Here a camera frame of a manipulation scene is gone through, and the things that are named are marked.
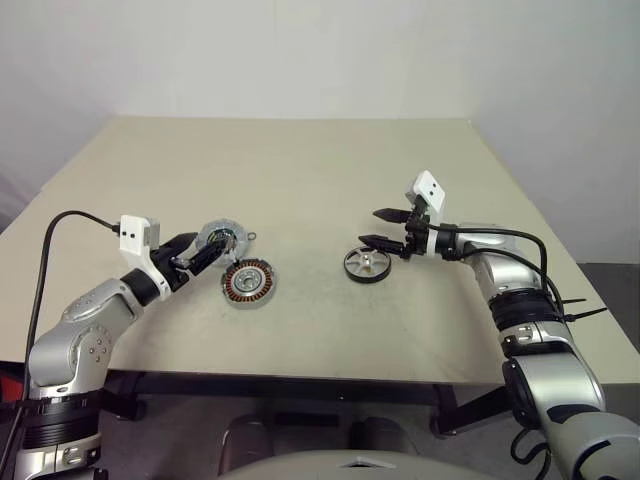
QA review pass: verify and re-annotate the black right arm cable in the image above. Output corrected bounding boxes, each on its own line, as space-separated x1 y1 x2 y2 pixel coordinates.
428 224 571 326

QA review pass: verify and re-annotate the grey robot torso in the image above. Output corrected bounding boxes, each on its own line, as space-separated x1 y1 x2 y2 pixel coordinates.
234 446 474 480

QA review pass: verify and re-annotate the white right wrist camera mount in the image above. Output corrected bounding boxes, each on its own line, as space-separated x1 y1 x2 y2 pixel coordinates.
404 169 448 259

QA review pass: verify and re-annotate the red object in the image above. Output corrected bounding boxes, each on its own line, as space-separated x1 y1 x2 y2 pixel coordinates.
0 372 26 404

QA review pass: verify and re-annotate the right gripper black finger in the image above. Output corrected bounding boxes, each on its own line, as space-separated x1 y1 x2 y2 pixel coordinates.
358 233 409 257
372 206 414 226

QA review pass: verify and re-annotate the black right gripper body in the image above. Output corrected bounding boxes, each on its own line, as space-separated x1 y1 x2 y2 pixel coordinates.
402 197 432 262

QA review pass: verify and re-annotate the silver motor housing cover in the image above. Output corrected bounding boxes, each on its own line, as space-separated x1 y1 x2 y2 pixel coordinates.
193 217 259 262

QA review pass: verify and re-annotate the black table frame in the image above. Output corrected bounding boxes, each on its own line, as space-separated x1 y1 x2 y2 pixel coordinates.
99 369 517 437

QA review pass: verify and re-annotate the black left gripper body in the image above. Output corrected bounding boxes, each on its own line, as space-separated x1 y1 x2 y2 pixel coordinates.
148 232 197 294

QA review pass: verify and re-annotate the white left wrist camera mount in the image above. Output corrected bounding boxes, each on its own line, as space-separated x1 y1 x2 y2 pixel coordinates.
118 214 174 302

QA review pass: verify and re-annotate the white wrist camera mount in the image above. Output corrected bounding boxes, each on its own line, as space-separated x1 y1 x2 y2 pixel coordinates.
404 169 448 259
118 214 174 302

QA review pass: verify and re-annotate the black spoked rotor wheel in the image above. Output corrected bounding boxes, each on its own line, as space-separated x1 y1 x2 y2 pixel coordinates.
342 246 392 286

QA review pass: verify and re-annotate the dark rounded shape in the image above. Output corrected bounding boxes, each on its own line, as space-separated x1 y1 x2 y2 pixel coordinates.
349 417 419 456
219 414 274 471

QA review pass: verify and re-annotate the copper wound motor stator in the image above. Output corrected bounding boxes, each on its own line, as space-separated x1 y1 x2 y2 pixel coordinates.
219 257 275 310

